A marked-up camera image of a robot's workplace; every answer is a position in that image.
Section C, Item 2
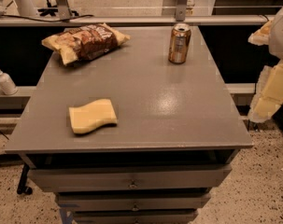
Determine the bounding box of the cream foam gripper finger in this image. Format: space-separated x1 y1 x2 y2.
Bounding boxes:
248 60 283 123
248 21 273 46

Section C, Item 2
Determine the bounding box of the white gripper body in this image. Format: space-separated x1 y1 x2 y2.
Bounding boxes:
269 7 283 60

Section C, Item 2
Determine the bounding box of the orange soda can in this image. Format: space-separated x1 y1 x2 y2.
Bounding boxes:
168 22 191 63

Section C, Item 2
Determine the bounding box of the brown chip bag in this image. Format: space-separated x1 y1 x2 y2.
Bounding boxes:
42 23 130 66

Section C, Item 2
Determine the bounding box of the grey drawer cabinet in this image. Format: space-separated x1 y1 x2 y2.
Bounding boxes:
4 25 254 224

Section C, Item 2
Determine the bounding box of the yellow sponge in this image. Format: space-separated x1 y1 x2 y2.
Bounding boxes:
69 99 118 134

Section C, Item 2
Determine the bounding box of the bottom grey drawer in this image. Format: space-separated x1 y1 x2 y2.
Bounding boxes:
74 209 198 224

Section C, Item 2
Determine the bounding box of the grey drawer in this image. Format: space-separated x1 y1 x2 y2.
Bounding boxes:
28 164 232 192
74 209 198 224
56 189 210 212

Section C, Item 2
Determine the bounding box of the top grey drawer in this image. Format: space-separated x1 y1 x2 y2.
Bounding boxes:
28 164 232 192

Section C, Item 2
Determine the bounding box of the middle grey drawer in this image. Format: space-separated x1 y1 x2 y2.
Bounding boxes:
56 189 210 212

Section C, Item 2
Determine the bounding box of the white pump bottle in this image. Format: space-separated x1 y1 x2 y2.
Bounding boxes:
0 69 18 95

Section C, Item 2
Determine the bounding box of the grey metal post right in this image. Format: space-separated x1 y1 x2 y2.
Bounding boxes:
175 0 188 21

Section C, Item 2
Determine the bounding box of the grey metal post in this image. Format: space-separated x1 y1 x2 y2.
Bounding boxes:
56 0 72 20
175 0 188 21

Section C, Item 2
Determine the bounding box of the black cable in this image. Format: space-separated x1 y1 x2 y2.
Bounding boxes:
0 13 94 23

